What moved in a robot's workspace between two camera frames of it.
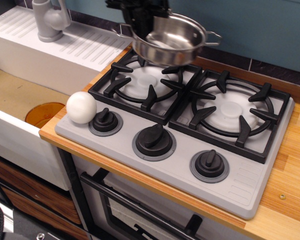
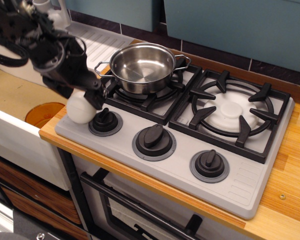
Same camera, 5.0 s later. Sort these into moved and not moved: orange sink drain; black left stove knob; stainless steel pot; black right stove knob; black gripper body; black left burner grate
Moved: stainless steel pot; black gripper body
Not moved: black right stove knob; black left burner grate; orange sink drain; black left stove knob
